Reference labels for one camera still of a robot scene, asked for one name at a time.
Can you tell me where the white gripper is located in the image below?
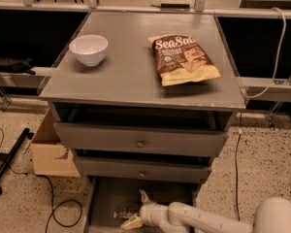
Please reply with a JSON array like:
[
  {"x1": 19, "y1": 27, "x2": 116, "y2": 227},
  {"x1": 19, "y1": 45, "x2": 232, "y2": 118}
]
[{"x1": 120, "y1": 189, "x2": 169, "y2": 230}]

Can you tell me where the clear plastic water bottle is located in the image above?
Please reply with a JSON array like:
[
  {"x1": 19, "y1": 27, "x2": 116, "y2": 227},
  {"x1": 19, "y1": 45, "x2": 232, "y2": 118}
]
[{"x1": 113, "y1": 208, "x2": 139, "y2": 220}]

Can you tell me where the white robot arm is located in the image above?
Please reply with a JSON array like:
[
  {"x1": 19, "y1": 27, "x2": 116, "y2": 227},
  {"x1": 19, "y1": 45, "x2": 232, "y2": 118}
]
[{"x1": 120, "y1": 189, "x2": 291, "y2": 233}]

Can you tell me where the grey bottom drawer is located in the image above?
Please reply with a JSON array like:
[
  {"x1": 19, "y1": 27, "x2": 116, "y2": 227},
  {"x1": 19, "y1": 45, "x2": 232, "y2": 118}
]
[{"x1": 82, "y1": 177, "x2": 198, "y2": 233}]

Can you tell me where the grey drawer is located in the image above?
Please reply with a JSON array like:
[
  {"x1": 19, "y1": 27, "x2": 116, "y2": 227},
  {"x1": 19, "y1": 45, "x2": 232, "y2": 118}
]
[
  {"x1": 82, "y1": 177, "x2": 198, "y2": 233},
  {"x1": 75, "y1": 156, "x2": 210, "y2": 183},
  {"x1": 53, "y1": 122, "x2": 228, "y2": 157}
]

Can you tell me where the grey middle drawer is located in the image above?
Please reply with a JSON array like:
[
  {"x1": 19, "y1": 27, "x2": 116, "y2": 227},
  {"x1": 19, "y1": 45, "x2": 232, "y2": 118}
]
[{"x1": 75, "y1": 156, "x2": 210, "y2": 183}]

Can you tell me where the grey top drawer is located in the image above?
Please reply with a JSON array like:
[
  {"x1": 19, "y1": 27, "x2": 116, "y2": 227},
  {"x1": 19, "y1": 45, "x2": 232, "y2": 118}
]
[{"x1": 53, "y1": 122, "x2": 228, "y2": 157}]

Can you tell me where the grey drawer cabinet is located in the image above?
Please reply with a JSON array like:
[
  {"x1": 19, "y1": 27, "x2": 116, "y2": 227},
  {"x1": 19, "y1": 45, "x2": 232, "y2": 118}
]
[{"x1": 38, "y1": 11, "x2": 247, "y2": 192}]

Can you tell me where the cardboard box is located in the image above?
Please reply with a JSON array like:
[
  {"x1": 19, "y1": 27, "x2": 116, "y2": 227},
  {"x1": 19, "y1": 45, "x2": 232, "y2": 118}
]
[{"x1": 30, "y1": 110, "x2": 80, "y2": 178}]

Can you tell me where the black metal pole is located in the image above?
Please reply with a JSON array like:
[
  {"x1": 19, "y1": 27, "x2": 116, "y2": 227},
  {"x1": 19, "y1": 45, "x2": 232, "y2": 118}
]
[{"x1": 0, "y1": 128, "x2": 34, "y2": 195}]

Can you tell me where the brown sea salt chip bag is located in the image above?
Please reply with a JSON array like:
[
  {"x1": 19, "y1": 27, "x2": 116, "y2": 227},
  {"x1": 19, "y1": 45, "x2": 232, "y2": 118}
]
[{"x1": 148, "y1": 34, "x2": 221, "y2": 86}]

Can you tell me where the white bowl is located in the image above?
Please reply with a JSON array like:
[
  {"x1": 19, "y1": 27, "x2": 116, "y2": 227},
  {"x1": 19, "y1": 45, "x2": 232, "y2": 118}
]
[{"x1": 69, "y1": 35, "x2": 109, "y2": 66}]

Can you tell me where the black flat device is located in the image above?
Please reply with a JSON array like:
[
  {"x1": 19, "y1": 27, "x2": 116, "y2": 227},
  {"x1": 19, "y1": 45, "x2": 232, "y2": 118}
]
[{"x1": 160, "y1": 3, "x2": 190, "y2": 12}]

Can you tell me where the black floor cable left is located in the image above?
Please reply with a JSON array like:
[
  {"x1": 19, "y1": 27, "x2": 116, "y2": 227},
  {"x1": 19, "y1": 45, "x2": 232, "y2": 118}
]
[{"x1": 0, "y1": 122, "x2": 83, "y2": 233}]

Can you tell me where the black floor cable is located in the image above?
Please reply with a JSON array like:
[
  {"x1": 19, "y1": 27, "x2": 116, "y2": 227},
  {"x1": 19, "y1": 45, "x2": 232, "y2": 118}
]
[
  {"x1": 234, "y1": 112, "x2": 243, "y2": 221},
  {"x1": 0, "y1": 122, "x2": 83, "y2": 233}
]

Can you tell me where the black floor cable right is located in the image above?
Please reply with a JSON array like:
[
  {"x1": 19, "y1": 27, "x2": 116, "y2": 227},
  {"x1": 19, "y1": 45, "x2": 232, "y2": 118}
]
[{"x1": 234, "y1": 112, "x2": 243, "y2": 221}]

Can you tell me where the black bag on rail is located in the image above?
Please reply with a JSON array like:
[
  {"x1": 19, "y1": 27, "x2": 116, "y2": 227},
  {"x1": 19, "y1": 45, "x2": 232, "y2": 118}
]
[{"x1": 0, "y1": 57, "x2": 36, "y2": 75}]

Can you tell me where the white cable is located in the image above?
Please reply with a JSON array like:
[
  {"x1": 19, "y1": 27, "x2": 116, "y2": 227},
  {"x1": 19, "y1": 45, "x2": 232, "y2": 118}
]
[{"x1": 242, "y1": 7, "x2": 287, "y2": 100}]

